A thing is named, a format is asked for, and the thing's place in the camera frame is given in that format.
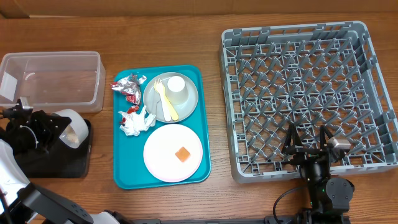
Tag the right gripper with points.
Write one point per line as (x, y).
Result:
(304, 154)

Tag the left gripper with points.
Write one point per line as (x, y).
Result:
(45, 123)

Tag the small grey bowl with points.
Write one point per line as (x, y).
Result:
(76, 132)

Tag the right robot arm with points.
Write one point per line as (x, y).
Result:
(329, 196)

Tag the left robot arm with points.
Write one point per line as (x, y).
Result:
(22, 200)

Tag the grey dishwasher rack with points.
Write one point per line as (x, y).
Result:
(309, 75)

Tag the black plastic tray bin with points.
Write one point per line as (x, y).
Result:
(61, 161)

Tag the clear plastic bin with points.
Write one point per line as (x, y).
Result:
(53, 81)

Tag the crumpled white napkin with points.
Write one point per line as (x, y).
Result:
(137, 122)

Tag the small red wrapper piece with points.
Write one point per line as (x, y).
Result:
(132, 109)

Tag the crumpled silver red wrapper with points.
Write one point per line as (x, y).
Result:
(130, 86)

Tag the orange food cube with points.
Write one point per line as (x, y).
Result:
(182, 154)

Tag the grey round plate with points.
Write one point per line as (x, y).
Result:
(152, 100)

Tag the large white plate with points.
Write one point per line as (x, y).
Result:
(161, 146)

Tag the teal serving tray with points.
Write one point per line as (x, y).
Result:
(130, 172)

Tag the white upturned cup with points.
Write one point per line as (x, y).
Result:
(177, 89)

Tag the yellow plastic fork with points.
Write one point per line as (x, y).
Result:
(160, 89)

